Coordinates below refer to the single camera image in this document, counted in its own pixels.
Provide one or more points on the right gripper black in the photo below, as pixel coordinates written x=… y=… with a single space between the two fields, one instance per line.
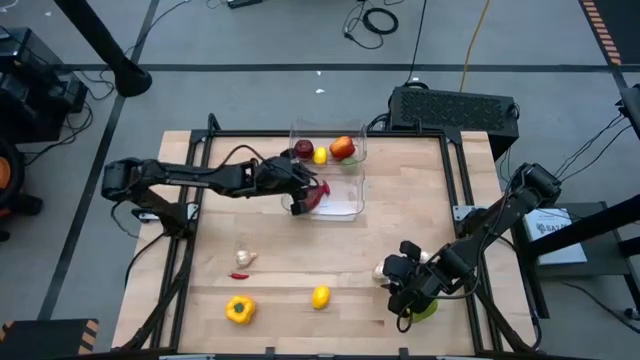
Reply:
x=427 y=282

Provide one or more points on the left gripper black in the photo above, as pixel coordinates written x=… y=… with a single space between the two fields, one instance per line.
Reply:
x=280 y=175

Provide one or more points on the long red green pepper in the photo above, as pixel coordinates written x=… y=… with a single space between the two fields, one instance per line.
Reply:
x=316 y=197

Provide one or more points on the white garlic bulb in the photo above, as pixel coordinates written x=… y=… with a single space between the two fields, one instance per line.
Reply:
x=378 y=274
x=244 y=258

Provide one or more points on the green chayote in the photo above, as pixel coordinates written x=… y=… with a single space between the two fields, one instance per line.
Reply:
x=427 y=312

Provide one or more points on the small yellow lemon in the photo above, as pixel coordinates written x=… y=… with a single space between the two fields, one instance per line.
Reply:
x=320 y=156

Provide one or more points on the dark red apple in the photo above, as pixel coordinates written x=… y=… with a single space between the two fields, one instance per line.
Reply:
x=303 y=149

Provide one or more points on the bright red apple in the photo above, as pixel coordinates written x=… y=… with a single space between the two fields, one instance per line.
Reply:
x=342 y=147

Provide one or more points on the large yellow lemon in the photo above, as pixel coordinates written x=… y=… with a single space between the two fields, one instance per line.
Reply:
x=321 y=297

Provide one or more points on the small red chili pepper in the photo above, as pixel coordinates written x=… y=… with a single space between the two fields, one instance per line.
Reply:
x=240 y=276

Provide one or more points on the yellow bell pepper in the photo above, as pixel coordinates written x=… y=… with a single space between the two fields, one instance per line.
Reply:
x=237 y=314

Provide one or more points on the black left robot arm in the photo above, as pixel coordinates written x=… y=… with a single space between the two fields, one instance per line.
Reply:
x=200 y=177

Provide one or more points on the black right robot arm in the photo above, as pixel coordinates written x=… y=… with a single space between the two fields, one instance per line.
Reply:
x=500 y=220

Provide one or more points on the clear plastic bin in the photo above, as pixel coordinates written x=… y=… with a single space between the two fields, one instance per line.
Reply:
x=327 y=131
x=345 y=200

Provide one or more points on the white printed booklet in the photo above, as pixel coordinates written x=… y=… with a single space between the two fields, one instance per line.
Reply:
x=555 y=240

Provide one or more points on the black perforated computer box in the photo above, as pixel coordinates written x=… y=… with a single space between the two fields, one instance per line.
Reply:
x=450 y=110

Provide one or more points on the black power strip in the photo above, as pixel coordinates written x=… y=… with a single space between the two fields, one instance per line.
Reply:
x=245 y=3

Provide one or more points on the black pole with round base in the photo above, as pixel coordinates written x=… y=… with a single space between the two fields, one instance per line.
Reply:
x=132 y=77

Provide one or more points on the black side stand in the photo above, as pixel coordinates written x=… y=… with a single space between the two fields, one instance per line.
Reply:
x=600 y=222

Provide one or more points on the black equipment stack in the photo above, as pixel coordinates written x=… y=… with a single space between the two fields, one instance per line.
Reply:
x=30 y=90

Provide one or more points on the orange and black machine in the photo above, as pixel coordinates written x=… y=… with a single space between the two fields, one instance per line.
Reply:
x=5 y=172

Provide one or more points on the black mat hazard-striped edge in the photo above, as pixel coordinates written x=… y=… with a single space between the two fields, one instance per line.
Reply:
x=625 y=25
x=40 y=340

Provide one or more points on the silver frame bracket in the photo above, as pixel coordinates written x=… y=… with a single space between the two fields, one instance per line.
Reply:
x=461 y=212

